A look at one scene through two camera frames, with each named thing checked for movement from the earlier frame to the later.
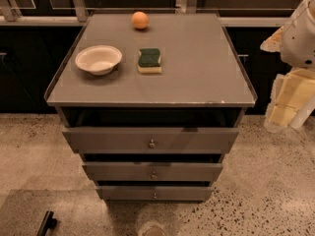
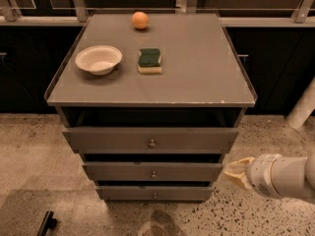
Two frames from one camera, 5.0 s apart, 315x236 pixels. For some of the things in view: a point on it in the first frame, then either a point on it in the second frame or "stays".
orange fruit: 139,20 stays
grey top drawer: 152,140 stays
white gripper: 297,44 to 261,173
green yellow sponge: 149,61 stays
